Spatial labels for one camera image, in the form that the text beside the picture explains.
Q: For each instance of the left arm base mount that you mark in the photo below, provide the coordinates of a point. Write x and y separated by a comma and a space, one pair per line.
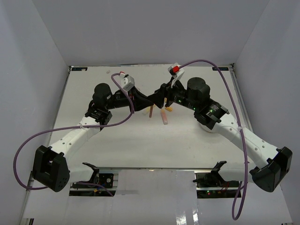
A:
102, 183

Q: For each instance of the white round desk organizer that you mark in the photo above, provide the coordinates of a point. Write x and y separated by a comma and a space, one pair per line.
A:
214, 130

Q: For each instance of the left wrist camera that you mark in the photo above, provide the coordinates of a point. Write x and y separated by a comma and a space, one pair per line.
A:
127, 82

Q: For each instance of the yellow highlighter pen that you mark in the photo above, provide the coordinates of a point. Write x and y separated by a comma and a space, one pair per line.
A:
148, 110

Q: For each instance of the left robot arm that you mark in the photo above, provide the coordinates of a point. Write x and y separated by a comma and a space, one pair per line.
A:
50, 166

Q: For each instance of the right black corner label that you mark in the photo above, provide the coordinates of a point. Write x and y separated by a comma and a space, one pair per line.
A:
220, 68

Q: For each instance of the left black corner label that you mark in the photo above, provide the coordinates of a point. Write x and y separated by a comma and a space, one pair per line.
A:
79, 69

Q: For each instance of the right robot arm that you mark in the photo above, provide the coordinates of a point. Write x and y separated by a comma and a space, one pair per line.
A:
271, 163

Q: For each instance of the black corner label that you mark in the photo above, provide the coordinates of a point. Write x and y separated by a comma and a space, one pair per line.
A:
79, 69
220, 68

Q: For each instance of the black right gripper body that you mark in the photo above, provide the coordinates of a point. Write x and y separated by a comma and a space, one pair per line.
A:
173, 93

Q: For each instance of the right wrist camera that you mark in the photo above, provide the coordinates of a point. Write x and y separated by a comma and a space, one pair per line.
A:
176, 73

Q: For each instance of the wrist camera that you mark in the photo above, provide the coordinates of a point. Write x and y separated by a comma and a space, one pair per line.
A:
127, 82
176, 73

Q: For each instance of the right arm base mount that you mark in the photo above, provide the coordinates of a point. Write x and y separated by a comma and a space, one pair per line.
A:
210, 184

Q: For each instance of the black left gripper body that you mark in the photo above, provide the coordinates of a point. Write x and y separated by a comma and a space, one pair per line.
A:
131, 93

